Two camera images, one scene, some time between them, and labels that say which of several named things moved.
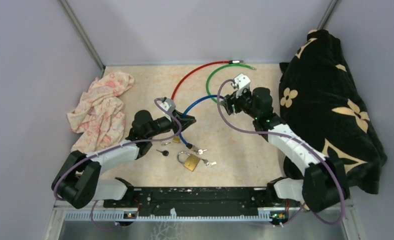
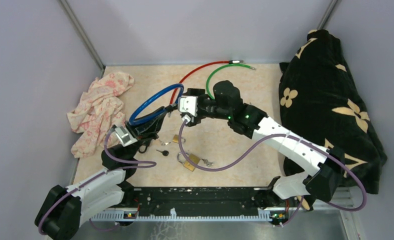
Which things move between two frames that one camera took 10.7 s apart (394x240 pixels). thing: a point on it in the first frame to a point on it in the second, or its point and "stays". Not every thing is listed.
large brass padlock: (191, 162) stays
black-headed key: (165, 153) stays
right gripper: (230, 100) to (194, 93)
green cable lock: (225, 65) stays
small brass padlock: (176, 139) stays
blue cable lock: (189, 146) to (169, 109)
